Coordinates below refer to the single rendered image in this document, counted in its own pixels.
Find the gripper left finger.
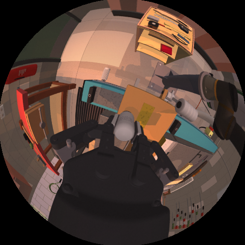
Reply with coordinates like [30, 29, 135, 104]
[50, 113, 121, 154]

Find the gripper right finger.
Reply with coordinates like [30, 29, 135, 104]
[132, 120, 180, 182]

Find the grey cylindrical handle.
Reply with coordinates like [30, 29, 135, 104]
[113, 110, 136, 142]

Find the white scale plate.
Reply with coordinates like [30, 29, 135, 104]
[164, 176, 194, 193]

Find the yellow speckled insert plate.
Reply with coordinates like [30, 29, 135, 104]
[137, 102, 155, 126]

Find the black slatted grille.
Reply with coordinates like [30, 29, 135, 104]
[75, 87, 105, 125]

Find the yellow ridged block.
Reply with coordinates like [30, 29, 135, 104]
[177, 163, 194, 174]

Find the black block with hole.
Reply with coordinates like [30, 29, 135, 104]
[169, 120, 182, 135]
[88, 86, 98, 103]

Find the grey rod with ball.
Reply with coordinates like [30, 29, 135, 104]
[38, 107, 48, 141]

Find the teal table saw body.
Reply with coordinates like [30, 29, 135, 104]
[81, 80, 219, 155]

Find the tan wooden panel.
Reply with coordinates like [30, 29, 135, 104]
[25, 102, 49, 145]

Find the white ribbed roller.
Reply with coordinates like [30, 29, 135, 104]
[174, 98, 199, 122]

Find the orange flat board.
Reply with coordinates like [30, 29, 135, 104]
[116, 84, 178, 152]

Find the small white ribbed cylinder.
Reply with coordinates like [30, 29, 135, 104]
[101, 67, 112, 82]

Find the red curved rack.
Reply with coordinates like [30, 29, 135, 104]
[16, 88, 60, 176]

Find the red box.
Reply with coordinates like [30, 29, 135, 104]
[160, 43, 174, 56]

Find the wooden tool shelf cupboard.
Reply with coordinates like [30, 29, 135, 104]
[134, 6, 195, 65]

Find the brown wooden frame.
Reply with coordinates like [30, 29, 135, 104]
[24, 81, 77, 169]

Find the wall rack of tools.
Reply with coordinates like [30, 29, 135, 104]
[171, 192, 205, 230]

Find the green cable loop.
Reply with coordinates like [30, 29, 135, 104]
[49, 178, 62, 194]

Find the red wall cabinet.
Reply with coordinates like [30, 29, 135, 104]
[5, 63, 38, 85]

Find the grey metal bracket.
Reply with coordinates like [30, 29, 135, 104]
[148, 61, 163, 91]

